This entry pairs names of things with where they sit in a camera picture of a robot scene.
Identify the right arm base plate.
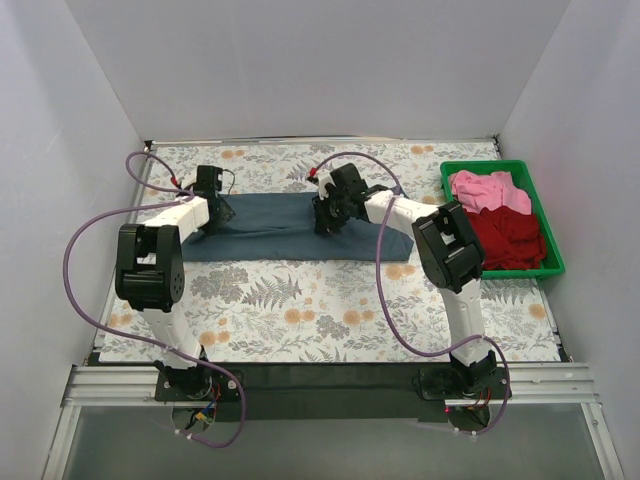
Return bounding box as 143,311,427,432
411,364,511,401

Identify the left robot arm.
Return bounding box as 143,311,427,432
115,165,235,400

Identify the blue grey t shirt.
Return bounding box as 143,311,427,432
182,192,414,262

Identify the floral table mat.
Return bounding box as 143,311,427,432
92,141,571,364

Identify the green plastic bin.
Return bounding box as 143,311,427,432
440,159,565,280

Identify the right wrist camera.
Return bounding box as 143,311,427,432
307,168,336,200

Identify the red t shirt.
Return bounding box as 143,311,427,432
466,206,547,271

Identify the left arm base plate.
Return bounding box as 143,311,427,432
154,367,243,402

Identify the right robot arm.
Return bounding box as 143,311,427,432
307,163,497,395

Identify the pink t shirt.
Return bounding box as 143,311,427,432
448,170,532,215

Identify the aluminium frame rail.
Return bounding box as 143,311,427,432
43,363,624,479

